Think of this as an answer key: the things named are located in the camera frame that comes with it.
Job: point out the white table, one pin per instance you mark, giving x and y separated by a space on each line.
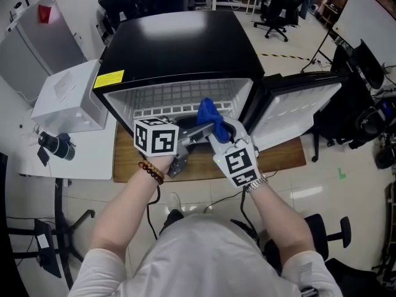
86 156

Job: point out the black table base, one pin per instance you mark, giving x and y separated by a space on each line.
62 227

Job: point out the person's left forearm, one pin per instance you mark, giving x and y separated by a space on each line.
123 215

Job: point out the blue cleaning cloth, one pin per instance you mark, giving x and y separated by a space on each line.
210 113

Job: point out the person's white left shoe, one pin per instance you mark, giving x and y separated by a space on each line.
175 201

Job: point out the black smartphone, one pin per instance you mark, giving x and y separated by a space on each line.
43 157

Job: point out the black office chair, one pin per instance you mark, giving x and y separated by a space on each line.
318 237
278 8
117 5

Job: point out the black camera on table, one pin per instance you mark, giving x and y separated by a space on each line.
58 147

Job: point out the person's black trousers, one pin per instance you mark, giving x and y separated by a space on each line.
171 223

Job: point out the person's white shirt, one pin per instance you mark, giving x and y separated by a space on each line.
201 258

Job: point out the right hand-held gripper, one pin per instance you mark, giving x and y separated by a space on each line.
238 162

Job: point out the black box with white label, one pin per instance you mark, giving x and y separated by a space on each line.
46 249

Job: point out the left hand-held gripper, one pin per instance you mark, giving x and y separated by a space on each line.
154 138

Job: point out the whiteboard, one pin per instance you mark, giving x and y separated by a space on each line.
368 17

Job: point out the person's left hand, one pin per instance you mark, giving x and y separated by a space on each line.
161 166

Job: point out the yellow warning sticker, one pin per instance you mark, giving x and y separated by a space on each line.
109 79

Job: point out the red paper sheet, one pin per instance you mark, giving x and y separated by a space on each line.
44 14

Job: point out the person's right forearm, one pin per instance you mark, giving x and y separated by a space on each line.
278 221

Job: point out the silver wristwatch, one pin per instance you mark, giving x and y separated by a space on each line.
256 183

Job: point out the white fridge shelf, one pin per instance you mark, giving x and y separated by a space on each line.
173 97

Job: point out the wooden top table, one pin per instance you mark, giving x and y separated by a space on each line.
278 159

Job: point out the black mini fridge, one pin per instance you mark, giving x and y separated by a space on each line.
182 45

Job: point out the large black monitor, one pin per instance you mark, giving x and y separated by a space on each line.
3 227

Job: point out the tall grey fridge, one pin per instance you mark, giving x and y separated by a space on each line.
37 48

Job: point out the white microwave oven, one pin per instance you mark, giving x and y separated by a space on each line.
68 101

